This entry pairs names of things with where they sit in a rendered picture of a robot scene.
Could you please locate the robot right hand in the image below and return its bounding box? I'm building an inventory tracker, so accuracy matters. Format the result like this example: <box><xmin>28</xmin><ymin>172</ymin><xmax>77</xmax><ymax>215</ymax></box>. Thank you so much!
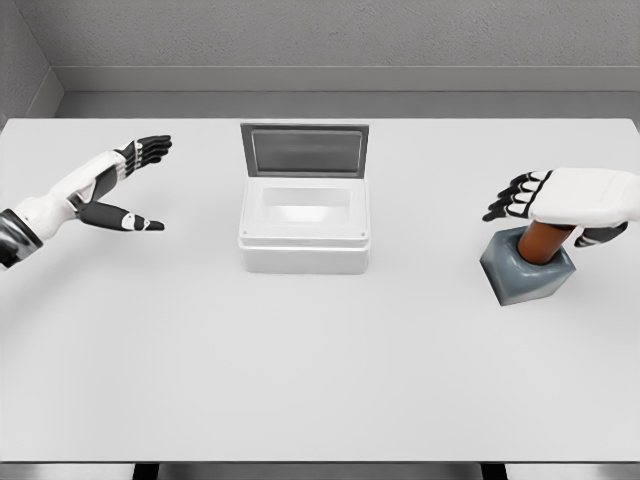
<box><xmin>481</xmin><ymin>166</ymin><xmax>640</xmax><ymax>249</ymax></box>

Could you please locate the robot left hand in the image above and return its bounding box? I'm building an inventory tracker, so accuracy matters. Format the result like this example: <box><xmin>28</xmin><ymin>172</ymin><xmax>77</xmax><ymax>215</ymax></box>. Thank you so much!
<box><xmin>51</xmin><ymin>134</ymin><xmax>173</xmax><ymax>233</ymax></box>

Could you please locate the grey stamp with brown handle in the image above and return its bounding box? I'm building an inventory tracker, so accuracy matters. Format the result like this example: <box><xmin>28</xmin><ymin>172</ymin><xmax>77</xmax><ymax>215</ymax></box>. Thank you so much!
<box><xmin>479</xmin><ymin>220</ymin><xmax>577</xmax><ymax>307</ymax></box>

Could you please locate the grey hinged box lid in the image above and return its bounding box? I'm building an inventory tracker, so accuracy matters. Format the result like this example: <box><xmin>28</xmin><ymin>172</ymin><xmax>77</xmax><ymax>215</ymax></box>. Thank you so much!
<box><xmin>240</xmin><ymin>122</ymin><xmax>371</xmax><ymax>181</ymax></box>

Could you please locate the white open storage box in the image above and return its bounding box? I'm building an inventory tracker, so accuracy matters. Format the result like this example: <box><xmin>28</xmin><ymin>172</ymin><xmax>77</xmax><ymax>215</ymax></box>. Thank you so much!
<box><xmin>238</xmin><ymin>176</ymin><xmax>372</xmax><ymax>276</ymax></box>

